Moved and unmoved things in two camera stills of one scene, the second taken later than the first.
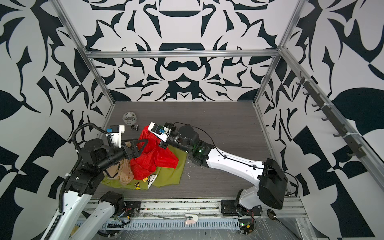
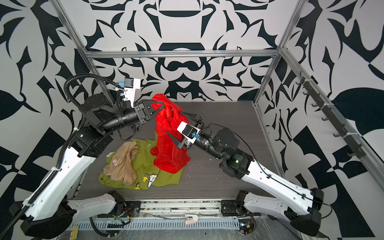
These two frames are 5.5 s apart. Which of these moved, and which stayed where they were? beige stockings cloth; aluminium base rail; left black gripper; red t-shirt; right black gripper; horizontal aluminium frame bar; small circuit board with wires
Moved: left black gripper; red t-shirt; right black gripper
Stayed: beige stockings cloth; small circuit board with wires; horizontal aluminium frame bar; aluminium base rail
